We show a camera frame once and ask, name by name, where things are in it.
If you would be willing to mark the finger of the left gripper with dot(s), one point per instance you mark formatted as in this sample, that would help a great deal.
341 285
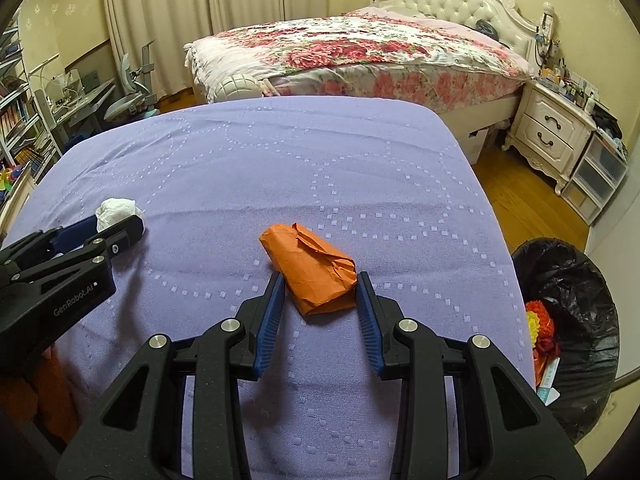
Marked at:
41 246
110 242

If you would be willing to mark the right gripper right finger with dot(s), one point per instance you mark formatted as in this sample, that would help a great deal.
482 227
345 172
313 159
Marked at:
504 429

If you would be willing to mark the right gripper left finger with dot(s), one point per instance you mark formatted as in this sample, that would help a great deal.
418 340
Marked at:
134 430

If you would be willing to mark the white tissue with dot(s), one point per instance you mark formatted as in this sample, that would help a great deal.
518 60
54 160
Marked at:
114 210

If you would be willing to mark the red plastic bag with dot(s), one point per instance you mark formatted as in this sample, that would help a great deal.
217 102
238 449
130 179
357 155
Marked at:
546 348

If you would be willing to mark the orange paper packet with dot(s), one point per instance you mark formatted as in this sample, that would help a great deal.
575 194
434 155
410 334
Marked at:
321 278

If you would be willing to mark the teal white tube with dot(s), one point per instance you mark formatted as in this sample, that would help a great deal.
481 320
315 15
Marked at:
545 390

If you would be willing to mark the yellow mesh scrubber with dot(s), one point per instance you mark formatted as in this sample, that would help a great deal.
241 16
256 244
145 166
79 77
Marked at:
533 323

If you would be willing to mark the black lined trash bin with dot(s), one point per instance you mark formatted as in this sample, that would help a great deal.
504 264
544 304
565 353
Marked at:
575 294

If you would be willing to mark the bookshelf with books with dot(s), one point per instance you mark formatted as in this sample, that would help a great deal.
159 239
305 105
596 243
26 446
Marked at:
27 143

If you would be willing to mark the white desk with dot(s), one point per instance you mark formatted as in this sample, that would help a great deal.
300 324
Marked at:
69 101

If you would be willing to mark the grey desk chair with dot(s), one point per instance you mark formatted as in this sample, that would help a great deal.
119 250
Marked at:
139 100

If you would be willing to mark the purple table cloth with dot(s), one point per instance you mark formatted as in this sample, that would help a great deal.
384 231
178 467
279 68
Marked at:
382 181

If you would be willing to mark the beige curtains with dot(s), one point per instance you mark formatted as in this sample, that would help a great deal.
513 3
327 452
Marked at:
167 25

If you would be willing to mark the white under-bed box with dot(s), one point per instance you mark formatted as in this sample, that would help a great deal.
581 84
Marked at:
472 144

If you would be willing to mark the plastic drawer unit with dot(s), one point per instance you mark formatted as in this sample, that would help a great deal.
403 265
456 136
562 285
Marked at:
596 177

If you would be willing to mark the white nightstand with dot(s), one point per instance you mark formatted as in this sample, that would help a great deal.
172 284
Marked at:
550 133

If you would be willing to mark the floral covered bed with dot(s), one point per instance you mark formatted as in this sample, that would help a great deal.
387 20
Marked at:
367 53

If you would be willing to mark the nightstand clutter items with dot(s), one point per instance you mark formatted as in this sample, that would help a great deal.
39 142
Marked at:
568 84

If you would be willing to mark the white tufted headboard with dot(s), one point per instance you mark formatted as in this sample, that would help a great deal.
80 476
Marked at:
528 39

